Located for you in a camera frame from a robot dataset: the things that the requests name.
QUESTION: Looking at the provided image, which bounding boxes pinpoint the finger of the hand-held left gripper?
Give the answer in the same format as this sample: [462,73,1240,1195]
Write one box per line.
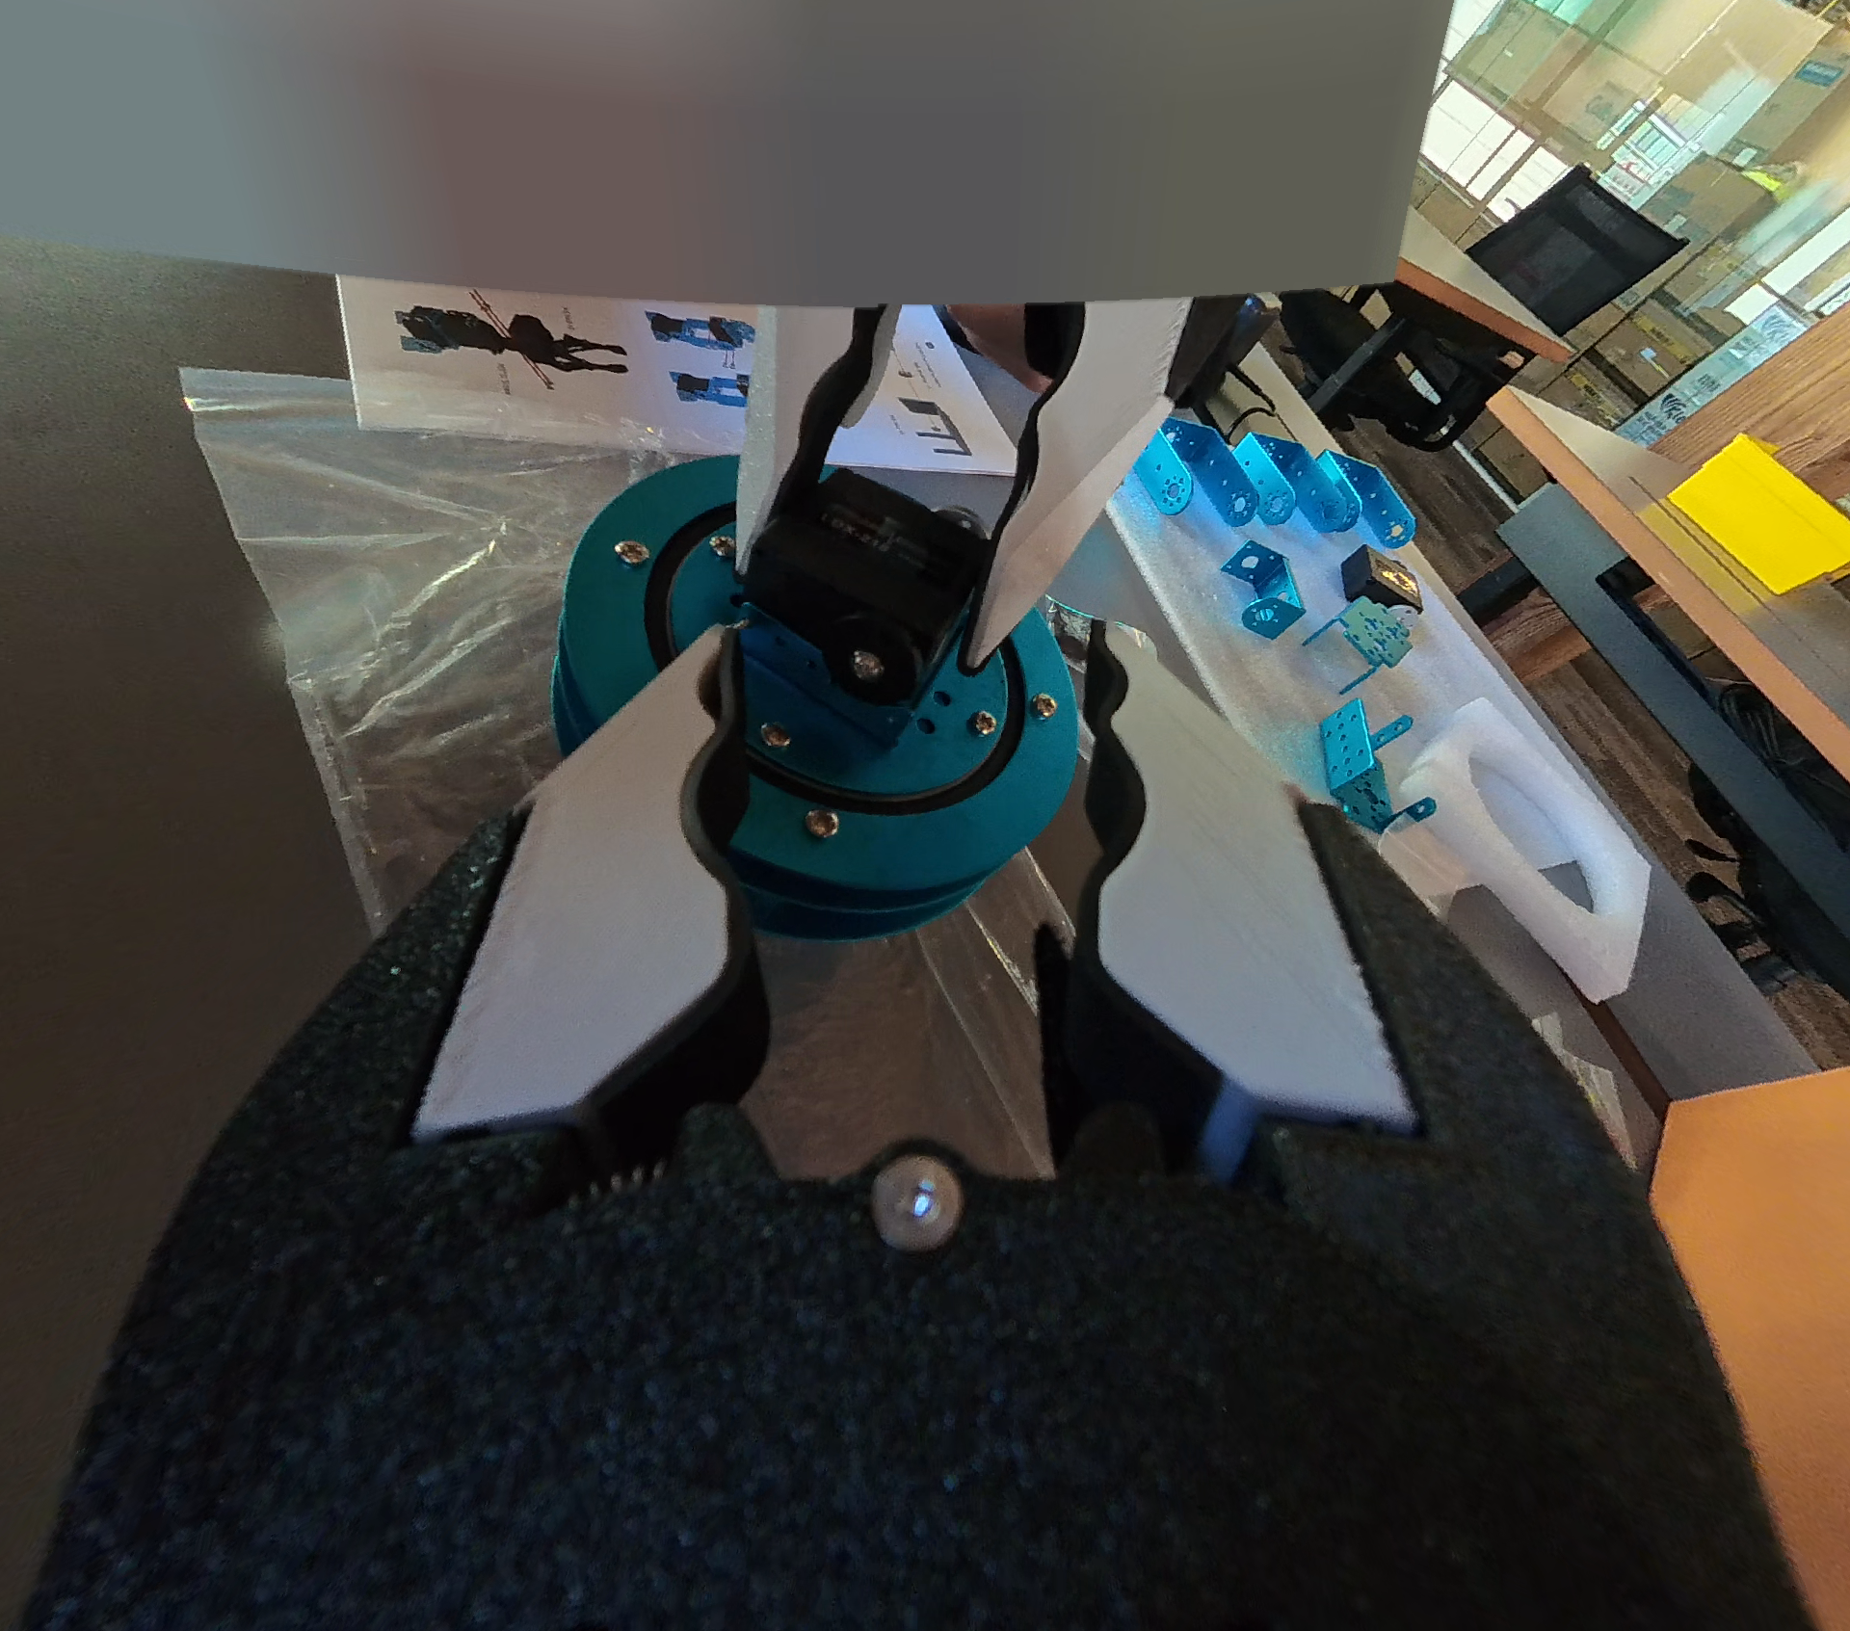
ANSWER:
[733,300,905,580]
[959,293,1283,669]

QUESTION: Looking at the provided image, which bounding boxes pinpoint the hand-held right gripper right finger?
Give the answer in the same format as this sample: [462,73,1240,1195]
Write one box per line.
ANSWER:
[1075,622,1421,1185]

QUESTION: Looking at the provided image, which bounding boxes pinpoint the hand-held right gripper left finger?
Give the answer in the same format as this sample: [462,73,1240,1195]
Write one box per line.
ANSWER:
[410,622,760,1145]

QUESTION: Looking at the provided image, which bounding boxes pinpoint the blue round metal base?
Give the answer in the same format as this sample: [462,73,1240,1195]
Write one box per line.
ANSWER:
[548,453,1082,942]

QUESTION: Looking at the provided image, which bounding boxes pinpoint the person's left hand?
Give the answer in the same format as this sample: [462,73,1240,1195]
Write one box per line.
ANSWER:
[945,304,1057,389]

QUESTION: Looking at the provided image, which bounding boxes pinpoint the printed instruction sheet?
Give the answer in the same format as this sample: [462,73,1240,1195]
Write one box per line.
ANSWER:
[335,271,1013,480]

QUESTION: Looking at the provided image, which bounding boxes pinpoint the small black servo motor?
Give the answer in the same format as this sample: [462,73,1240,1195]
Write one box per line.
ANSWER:
[1341,547,1427,618]

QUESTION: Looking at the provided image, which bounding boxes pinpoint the wooden table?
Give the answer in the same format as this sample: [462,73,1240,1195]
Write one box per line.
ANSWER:
[1393,214,1578,368]
[1487,329,1850,780]

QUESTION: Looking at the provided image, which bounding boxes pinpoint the white foam piece with hole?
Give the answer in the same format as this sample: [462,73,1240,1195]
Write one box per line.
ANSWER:
[1400,697,1653,1000]

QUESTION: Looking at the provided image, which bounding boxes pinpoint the clear plastic bag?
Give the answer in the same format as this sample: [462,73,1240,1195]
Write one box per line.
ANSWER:
[175,358,1100,1083]

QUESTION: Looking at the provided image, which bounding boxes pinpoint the black mesh office chair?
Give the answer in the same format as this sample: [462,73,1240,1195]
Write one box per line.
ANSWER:
[1462,163,1689,339]

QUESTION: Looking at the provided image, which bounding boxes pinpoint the yellow box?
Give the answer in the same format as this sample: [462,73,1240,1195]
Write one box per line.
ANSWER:
[1668,433,1850,595]

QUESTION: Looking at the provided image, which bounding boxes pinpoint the orange cardboard box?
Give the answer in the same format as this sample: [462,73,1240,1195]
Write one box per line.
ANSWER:
[1647,1068,1850,1631]

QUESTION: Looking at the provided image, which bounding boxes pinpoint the blue U-shaped metal bracket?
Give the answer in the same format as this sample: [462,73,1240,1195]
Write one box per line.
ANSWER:
[1227,431,1319,528]
[1306,449,1412,549]
[1132,416,1248,526]

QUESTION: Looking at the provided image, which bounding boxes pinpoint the blue perforated metal bracket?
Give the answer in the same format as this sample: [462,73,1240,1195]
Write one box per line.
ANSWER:
[1314,697,1441,832]
[1300,597,1427,688]

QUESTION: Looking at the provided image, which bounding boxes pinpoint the small blue metal bracket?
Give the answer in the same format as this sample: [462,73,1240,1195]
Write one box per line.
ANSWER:
[1219,539,1306,649]

